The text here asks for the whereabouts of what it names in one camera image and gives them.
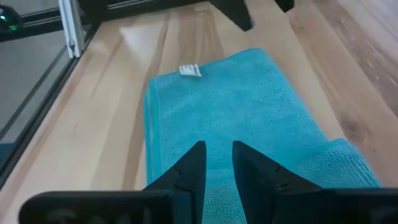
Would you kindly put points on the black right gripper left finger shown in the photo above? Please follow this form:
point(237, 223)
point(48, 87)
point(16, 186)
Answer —
point(189, 180)

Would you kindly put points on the black device green light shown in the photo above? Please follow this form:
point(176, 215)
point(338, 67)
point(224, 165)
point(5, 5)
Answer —
point(9, 21)

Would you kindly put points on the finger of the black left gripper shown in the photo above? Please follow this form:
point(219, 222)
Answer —
point(233, 11)
point(285, 4)

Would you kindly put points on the blue microfiber towel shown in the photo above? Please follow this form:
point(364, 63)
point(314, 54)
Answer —
point(233, 105)

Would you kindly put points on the aluminium frame post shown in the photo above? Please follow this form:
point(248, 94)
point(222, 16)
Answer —
point(71, 28)

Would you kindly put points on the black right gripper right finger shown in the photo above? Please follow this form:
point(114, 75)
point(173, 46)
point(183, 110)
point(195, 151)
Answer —
point(258, 180)

